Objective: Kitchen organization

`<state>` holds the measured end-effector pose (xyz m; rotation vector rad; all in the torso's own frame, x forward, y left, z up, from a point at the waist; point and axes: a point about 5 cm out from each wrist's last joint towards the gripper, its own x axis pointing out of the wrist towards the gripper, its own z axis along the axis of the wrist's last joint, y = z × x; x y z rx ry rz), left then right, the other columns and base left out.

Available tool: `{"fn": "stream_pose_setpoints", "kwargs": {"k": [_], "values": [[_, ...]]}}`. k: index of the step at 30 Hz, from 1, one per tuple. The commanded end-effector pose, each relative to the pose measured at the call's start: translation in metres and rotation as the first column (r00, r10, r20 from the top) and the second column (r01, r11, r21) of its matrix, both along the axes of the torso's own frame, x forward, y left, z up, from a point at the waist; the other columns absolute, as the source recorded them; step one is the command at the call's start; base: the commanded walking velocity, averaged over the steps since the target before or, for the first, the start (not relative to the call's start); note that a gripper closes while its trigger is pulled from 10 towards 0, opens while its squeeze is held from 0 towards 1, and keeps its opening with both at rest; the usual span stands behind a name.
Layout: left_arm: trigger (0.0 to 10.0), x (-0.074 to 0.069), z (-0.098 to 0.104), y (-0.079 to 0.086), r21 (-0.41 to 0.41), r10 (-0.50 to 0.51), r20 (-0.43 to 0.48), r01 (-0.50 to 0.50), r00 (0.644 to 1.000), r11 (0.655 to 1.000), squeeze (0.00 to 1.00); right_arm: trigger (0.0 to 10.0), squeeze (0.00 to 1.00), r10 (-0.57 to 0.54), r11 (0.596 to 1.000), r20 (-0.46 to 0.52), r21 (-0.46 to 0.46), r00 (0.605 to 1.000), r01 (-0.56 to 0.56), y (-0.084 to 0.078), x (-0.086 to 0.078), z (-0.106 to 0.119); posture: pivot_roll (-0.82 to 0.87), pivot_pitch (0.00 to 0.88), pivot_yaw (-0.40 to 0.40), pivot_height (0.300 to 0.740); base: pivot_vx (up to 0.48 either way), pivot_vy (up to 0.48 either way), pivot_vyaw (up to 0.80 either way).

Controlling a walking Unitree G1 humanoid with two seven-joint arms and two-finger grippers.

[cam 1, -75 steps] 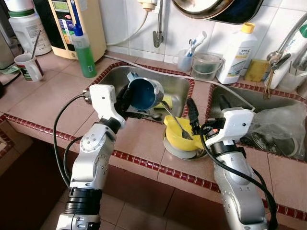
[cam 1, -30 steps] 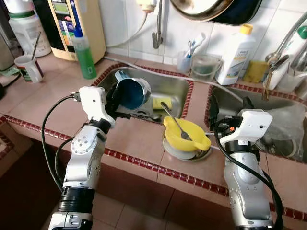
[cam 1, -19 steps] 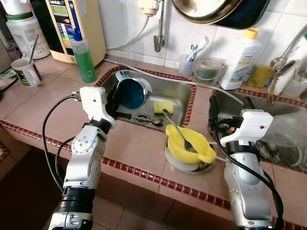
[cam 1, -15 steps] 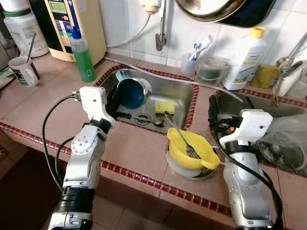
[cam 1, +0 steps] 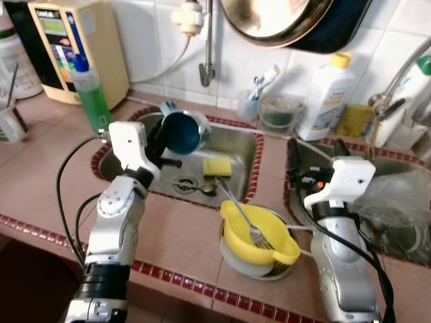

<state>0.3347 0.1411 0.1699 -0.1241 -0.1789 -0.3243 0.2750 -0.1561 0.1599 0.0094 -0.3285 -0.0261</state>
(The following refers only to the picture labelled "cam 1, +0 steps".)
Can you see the stainless steel plate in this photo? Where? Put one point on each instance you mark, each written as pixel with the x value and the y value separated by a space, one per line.
pixel 262 272

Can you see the yellow plastic bowl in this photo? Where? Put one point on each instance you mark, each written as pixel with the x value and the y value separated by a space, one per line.
pixel 236 235

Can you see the white printed mug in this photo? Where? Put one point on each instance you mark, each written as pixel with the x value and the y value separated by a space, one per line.
pixel 12 126

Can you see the clear plastic bag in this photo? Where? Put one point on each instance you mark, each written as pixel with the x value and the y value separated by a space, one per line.
pixel 394 202

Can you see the long metal spoon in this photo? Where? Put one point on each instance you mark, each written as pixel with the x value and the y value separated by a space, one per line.
pixel 12 87

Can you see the beige water ioniser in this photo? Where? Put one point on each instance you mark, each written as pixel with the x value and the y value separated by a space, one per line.
pixel 101 47

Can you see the white water valve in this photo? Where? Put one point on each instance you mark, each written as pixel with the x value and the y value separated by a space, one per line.
pixel 187 19

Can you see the white plastic jar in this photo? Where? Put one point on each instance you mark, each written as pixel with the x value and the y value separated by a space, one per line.
pixel 17 67

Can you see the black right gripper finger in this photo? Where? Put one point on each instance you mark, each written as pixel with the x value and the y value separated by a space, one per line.
pixel 295 160
pixel 342 149

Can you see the clear toothbrush cup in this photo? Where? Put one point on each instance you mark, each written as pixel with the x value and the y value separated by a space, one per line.
pixel 248 108

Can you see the chrome wall tap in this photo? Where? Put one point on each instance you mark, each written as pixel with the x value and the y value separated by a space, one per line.
pixel 207 54

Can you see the green dish soap bottle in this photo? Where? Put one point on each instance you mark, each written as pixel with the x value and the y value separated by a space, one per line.
pixel 93 108

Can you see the dark blue mug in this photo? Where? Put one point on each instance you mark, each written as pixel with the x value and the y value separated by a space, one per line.
pixel 183 132

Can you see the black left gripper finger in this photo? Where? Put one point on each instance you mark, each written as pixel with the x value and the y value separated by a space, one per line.
pixel 171 163
pixel 161 125

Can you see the dark yellow scouring sponge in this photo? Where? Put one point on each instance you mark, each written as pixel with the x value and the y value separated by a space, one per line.
pixel 353 121

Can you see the white bottle green cap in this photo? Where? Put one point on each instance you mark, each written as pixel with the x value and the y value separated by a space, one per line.
pixel 412 94

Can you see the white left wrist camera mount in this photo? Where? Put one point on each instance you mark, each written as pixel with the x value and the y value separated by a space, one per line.
pixel 131 145

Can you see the white blue toothbrush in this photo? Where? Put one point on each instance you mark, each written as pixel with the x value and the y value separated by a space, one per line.
pixel 266 79

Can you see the hanging metal wok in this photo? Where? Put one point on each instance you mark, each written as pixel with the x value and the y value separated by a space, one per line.
pixel 289 20

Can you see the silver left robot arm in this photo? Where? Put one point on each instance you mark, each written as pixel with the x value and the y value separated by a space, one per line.
pixel 114 229

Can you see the metal fork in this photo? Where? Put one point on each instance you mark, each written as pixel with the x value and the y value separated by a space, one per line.
pixel 236 205

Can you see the white bottle yellow cap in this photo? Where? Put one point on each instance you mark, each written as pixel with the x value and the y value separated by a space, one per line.
pixel 326 101

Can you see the chrome gooseneck faucet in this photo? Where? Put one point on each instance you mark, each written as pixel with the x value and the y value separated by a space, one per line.
pixel 401 70

